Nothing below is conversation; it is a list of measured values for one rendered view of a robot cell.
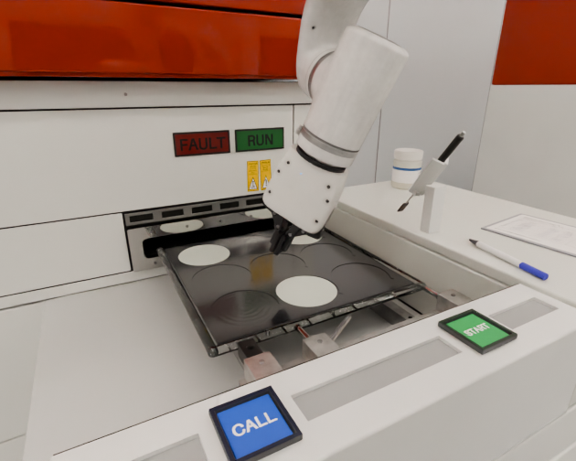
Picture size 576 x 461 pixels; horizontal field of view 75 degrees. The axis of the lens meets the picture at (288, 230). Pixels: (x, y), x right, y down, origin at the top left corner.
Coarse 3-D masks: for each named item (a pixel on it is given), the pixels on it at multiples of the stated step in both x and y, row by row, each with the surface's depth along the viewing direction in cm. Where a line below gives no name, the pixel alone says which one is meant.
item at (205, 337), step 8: (160, 248) 76; (160, 256) 73; (168, 264) 69; (168, 272) 67; (176, 280) 64; (176, 288) 62; (184, 288) 62; (184, 296) 59; (184, 304) 57; (192, 304) 57; (192, 312) 55; (192, 320) 53; (200, 320) 53; (200, 328) 51; (200, 336) 50; (208, 336) 50; (208, 344) 48
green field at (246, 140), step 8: (240, 136) 81; (248, 136) 82; (256, 136) 83; (264, 136) 84; (272, 136) 85; (280, 136) 86; (240, 144) 82; (248, 144) 83; (256, 144) 83; (264, 144) 84; (272, 144) 85; (280, 144) 86
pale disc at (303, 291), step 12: (300, 276) 66; (312, 276) 66; (276, 288) 62; (288, 288) 62; (300, 288) 62; (312, 288) 62; (324, 288) 62; (288, 300) 58; (300, 300) 58; (312, 300) 58; (324, 300) 58
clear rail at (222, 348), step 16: (400, 288) 61; (416, 288) 62; (352, 304) 57; (368, 304) 58; (304, 320) 53; (320, 320) 54; (256, 336) 50; (272, 336) 50; (208, 352) 47; (224, 352) 48
